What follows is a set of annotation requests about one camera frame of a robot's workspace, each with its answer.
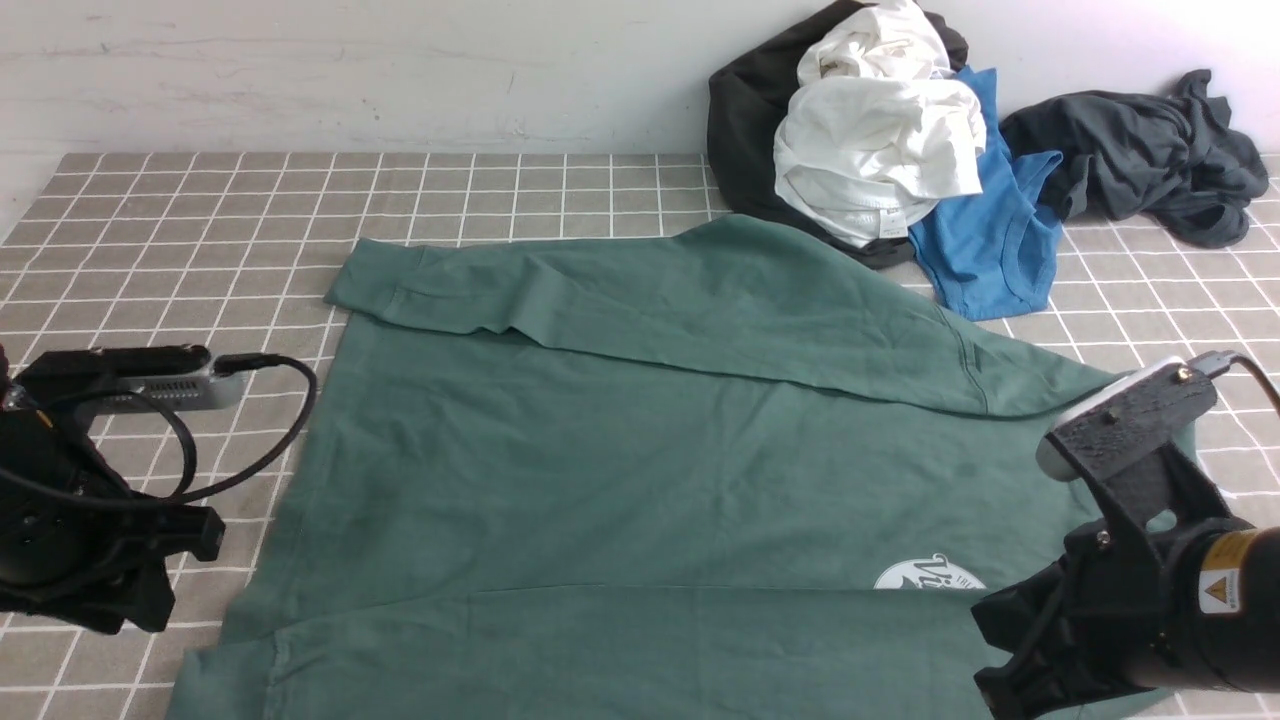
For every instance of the white crumpled shirt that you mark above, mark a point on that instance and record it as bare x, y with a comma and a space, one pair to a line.
880, 129

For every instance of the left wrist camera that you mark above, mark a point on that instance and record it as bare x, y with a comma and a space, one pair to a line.
180, 377

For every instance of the black garment under white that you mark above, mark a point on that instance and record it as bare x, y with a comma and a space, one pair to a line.
748, 100

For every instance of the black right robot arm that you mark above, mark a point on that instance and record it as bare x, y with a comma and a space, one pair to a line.
1236, 594

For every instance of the blue tank top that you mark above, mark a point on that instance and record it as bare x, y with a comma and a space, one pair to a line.
993, 255

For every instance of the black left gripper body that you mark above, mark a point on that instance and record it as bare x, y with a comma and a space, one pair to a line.
78, 544

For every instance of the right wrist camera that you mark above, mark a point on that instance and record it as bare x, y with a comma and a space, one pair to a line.
1127, 420

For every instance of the green long-sleeved shirt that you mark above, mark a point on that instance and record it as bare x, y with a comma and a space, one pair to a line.
729, 474

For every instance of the dark grey crumpled garment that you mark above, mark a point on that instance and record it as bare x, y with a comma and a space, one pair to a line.
1172, 157

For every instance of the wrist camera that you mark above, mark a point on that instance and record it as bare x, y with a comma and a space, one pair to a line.
1127, 420
180, 377

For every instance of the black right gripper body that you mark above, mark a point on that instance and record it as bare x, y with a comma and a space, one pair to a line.
1113, 617

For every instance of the grey checkered tablecloth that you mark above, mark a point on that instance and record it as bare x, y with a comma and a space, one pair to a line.
235, 250

